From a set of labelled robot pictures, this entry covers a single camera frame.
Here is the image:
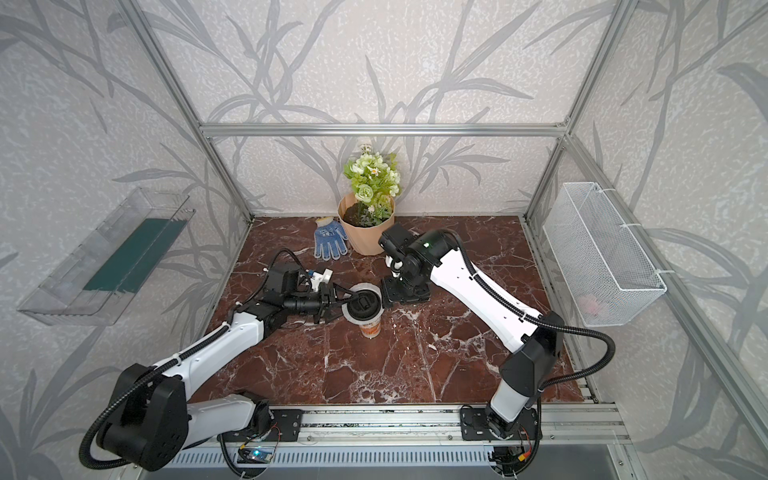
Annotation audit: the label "black plastic cup lid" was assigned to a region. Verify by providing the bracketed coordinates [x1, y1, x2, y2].
[348, 289, 381, 321]

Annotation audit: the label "printed paper milk tea cup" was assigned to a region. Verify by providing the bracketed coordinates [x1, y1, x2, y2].
[359, 315, 381, 339]

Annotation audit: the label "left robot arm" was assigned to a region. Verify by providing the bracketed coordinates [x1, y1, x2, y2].
[78, 283, 370, 471]

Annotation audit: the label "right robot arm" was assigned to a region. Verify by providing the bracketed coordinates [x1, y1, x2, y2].
[378, 224, 616, 439]

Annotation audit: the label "blue dotted work glove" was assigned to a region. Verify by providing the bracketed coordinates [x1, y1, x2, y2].
[314, 217, 349, 261]

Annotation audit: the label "beige ribbed flower pot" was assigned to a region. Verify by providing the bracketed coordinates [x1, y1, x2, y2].
[338, 193, 395, 256]

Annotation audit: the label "green white artificial flowers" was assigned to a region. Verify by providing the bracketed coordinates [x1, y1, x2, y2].
[343, 144, 401, 228]

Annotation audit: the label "green circuit board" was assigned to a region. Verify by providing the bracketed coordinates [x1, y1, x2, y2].
[237, 446, 275, 464]

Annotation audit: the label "pink item in basket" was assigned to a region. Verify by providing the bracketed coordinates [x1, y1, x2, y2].
[577, 294, 605, 317]

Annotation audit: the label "green mat in shelf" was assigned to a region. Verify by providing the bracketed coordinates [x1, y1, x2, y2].
[84, 218, 188, 294]

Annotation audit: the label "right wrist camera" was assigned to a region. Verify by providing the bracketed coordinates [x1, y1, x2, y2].
[378, 223, 415, 258]

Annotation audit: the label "white wire mesh basket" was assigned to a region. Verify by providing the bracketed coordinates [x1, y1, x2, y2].
[543, 182, 667, 328]

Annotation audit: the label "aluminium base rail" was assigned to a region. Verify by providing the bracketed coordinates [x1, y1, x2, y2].
[122, 403, 631, 448]

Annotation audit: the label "clear acrylic wall shelf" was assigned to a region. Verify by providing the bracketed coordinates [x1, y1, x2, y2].
[18, 187, 195, 326]

